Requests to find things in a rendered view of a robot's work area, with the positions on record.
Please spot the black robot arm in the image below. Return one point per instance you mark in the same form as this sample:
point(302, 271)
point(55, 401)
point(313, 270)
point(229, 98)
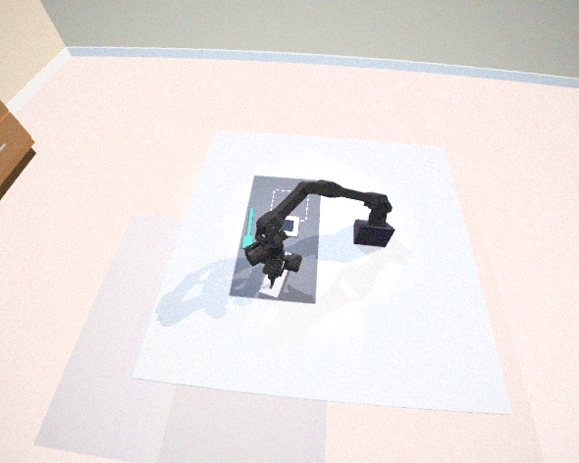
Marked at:
point(270, 223)

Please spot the cream square tile with dark centre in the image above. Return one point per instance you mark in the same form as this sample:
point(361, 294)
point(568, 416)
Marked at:
point(290, 225)

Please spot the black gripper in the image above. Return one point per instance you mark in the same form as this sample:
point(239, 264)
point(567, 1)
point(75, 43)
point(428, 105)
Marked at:
point(291, 262)

